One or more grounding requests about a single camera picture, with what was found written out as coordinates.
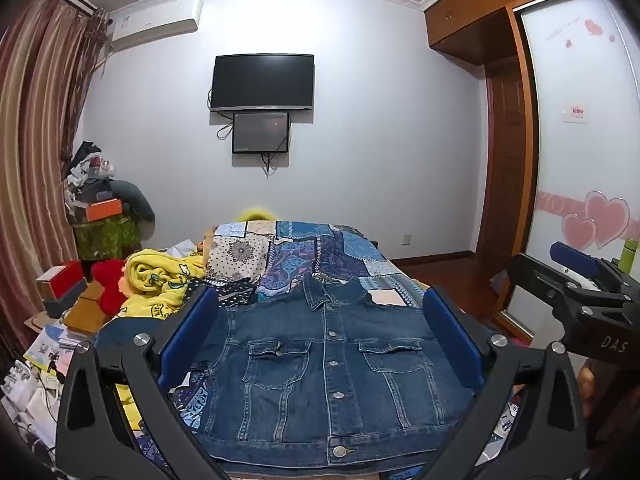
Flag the blue denim jacket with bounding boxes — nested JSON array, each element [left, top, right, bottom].
[[95, 276, 501, 476]]

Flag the small black monitor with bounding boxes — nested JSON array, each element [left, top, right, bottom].
[[232, 111, 292, 155]]

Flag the white air conditioner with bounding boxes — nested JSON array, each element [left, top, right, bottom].
[[109, 0, 203, 52]]

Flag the white paper bags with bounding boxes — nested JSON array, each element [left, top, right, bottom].
[[0, 360, 66, 441]]

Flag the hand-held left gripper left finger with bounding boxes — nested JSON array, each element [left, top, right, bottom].
[[56, 285, 241, 480]]

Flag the yellow printed blanket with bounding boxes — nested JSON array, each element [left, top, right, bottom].
[[112, 247, 208, 431]]

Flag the green bottle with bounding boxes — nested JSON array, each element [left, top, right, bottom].
[[620, 239, 639, 274]]

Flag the green patterned cloth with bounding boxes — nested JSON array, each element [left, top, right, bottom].
[[74, 215, 143, 261]]

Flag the yellow plush toy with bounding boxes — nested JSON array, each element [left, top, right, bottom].
[[237, 205, 279, 224]]

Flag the brown cushion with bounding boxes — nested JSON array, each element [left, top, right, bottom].
[[62, 280, 113, 336]]

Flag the striped brown curtain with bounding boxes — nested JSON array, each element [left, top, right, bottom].
[[0, 0, 111, 356]]

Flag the black wall television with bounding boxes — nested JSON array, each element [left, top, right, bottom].
[[210, 53, 316, 112]]

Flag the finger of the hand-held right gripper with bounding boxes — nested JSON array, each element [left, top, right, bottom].
[[509, 254, 633, 322], [550, 241, 613, 291]]

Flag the wooden wardrobe with heart stickers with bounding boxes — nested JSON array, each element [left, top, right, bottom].
[[422, 0, 640, 351]]

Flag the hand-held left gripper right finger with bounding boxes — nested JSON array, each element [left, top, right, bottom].
[[400, 285, 588, 480]]

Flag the orange box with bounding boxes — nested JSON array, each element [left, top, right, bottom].
[[85, 198, 124, 222]]

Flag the blue patchwork bedspread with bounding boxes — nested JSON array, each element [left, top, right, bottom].
[[115, 220, 521, 480]]

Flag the wooden door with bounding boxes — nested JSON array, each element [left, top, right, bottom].
[[484, 60, 527, 259]]

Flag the red plush toy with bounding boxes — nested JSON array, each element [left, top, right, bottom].
[[90, 259, 129, 318]]

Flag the stack of books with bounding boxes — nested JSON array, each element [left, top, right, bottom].
[[22, 322, 83, 376]]

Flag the pile of clothes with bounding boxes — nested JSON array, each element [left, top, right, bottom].
[[62, 141, 121, 211]]

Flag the red box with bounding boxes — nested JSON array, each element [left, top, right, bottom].
[[36, 260, 88, 307]]

